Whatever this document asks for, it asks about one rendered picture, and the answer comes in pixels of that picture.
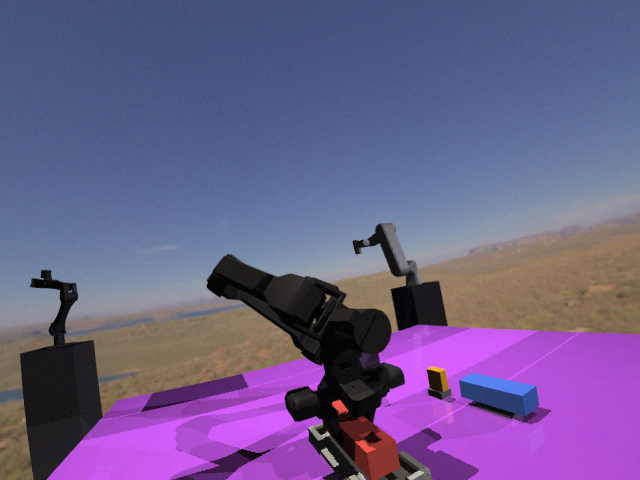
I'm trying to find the brown block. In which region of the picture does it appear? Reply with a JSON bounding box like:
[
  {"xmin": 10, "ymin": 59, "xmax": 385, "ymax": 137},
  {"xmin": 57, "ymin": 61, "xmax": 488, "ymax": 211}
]
[{"xmin": 426, "ymin": 367, "xmax": 449, "ymax": 393}]

